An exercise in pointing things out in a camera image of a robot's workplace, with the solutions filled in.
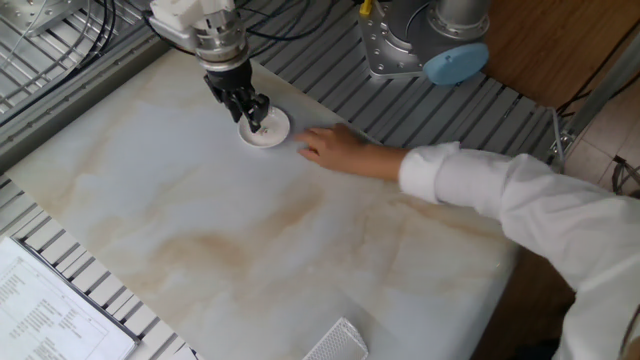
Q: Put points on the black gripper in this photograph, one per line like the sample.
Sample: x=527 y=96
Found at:
x=231 y=82

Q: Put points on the small white ceramic plate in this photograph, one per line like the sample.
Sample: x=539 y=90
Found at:
x=272 y=131

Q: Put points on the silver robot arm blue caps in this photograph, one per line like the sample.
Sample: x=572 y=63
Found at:
x=222 y=42

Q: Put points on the silver robot base mounting plate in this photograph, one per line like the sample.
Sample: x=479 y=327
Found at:
x=385 y=52

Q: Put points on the forearm in white sleeve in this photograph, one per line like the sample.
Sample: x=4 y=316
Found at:
x=550 y=210

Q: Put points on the perforated aluminium plate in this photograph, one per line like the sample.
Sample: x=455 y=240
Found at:
x=37 y=12

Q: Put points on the person right hand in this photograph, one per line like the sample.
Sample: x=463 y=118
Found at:
x=337 y=147

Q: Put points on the yellow connector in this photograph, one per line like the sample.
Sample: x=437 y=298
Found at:
x=366 y=7

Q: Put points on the white perforated metal basket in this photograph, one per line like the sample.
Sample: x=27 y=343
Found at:
x=337 y=342

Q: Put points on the printed paper stack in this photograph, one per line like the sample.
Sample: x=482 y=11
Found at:
x=45 y=310

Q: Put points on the aluminium frame post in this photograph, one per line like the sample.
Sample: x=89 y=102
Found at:
x=597 y=95

